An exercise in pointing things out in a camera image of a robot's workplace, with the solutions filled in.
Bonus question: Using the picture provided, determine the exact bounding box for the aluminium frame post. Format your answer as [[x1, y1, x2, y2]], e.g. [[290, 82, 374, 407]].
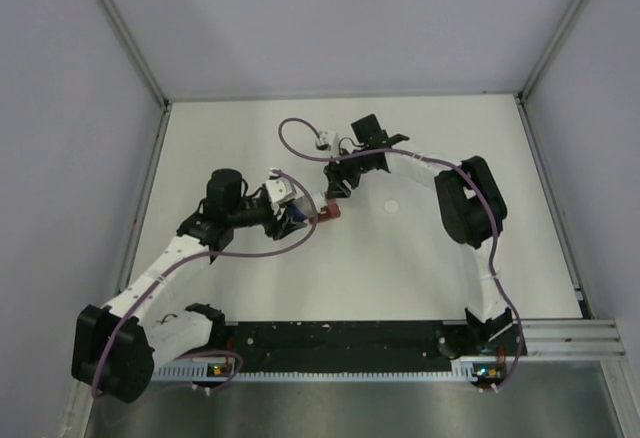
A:
[[96, 0, 170, 110], [517, 0, 590, 106]]

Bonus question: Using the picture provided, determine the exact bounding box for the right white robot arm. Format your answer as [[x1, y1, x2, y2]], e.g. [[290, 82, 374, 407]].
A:
[[316, 114, 513, 359]]

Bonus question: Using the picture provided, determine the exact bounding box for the white bottle cap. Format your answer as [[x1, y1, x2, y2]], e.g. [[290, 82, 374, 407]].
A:
[[384, 200, 399, 214]]

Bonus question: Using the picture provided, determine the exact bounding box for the purple cable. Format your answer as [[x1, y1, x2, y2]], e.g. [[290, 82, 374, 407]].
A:
[[91, 170, 319, 399], [278, 117, 524, 392]]

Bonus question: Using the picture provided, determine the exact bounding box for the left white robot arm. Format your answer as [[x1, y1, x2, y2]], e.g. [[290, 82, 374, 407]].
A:
[[71, 168, 325, 403]]

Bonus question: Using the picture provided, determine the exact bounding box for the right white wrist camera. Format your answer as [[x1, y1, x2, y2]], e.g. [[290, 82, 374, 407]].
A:
[[315, 130, 340, 153]]

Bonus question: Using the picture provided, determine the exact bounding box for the white pill bottle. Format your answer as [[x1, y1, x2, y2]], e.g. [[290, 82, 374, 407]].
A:
[[287, 193, 326, 222]]

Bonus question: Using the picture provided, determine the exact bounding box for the grey slotted cable duct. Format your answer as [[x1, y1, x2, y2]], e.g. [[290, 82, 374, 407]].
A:
[[151, 358, 504, 386]]

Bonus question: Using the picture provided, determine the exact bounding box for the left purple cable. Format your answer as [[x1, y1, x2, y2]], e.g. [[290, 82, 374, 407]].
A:
[[91, 170, 319, 399]]

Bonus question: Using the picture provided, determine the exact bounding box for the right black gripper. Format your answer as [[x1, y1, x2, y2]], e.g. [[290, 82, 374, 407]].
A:
[[324, 146, 371, 201]]

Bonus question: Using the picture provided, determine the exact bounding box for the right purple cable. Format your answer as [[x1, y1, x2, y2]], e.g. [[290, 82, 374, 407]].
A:
[[278, 117, 524, 392]]

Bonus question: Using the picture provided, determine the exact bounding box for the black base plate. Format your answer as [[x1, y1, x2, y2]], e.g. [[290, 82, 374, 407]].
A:
[[212, 321, 519, 373]]

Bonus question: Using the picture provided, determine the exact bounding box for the left aluminium frame post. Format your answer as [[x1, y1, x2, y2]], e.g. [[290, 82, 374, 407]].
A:
[[96, 0, 170, 110]]

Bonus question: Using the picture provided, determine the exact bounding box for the right aluminium frame post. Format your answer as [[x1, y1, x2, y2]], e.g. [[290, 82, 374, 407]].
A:
[[517, 0, 590, 106]]

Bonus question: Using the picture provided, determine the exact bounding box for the red weekly pill organizer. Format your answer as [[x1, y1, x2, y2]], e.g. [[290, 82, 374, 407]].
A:
[[309, 200, 341, 224]]

